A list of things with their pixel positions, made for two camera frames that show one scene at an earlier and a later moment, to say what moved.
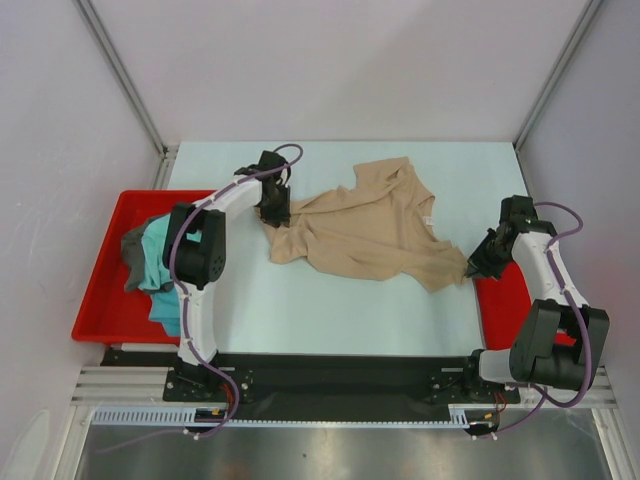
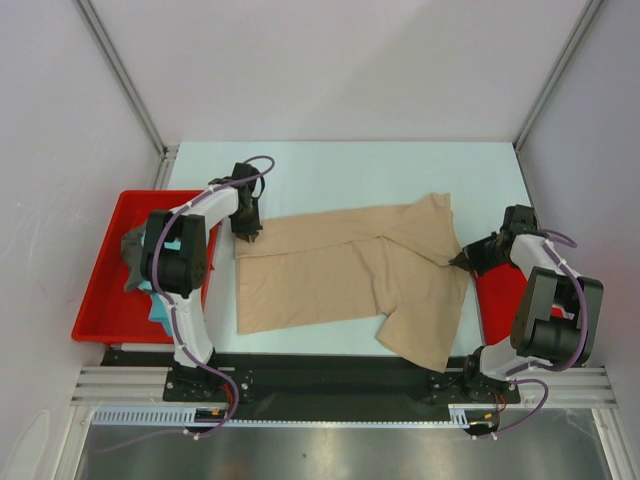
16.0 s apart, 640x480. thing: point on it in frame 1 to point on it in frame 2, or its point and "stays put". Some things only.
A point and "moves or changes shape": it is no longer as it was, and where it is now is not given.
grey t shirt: x=132 y=253 stays put
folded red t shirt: x=504 y=306 stays put
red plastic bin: x=108 y=312 stays put
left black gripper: x=283 y=215 to x=253 y=227
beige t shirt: x=379 y=227 moves or changes shape
